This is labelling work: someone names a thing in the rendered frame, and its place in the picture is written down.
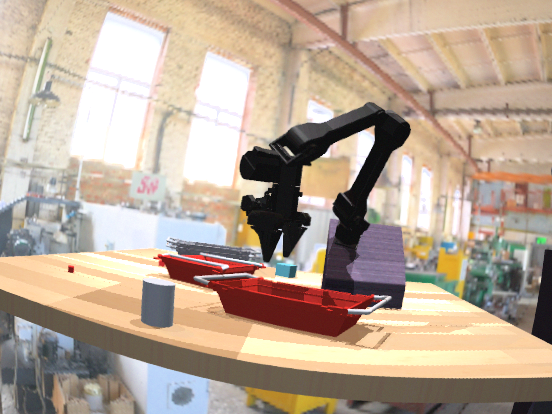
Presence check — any small teal block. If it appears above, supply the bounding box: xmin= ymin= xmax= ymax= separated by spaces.
xmin=275 ymin=263 xmax=298 ymax=278

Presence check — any red plastic tray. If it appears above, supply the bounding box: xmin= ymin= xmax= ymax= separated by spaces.
xmin=153 ymin=254 xmax=266 ymax=286

